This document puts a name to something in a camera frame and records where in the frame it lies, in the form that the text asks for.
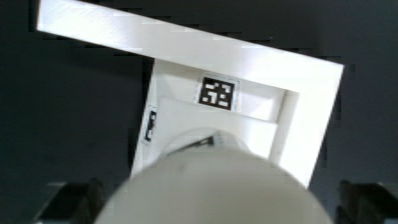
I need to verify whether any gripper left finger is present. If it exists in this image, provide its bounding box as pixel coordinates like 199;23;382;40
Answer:
34;178;105;224

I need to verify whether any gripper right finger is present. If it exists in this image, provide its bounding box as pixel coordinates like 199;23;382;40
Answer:
336;180;398;224

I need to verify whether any white lamp bulb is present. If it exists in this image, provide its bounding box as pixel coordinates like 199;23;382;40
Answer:
94;130;332;224

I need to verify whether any white lamp base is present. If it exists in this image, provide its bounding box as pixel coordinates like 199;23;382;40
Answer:
131;60;297;172

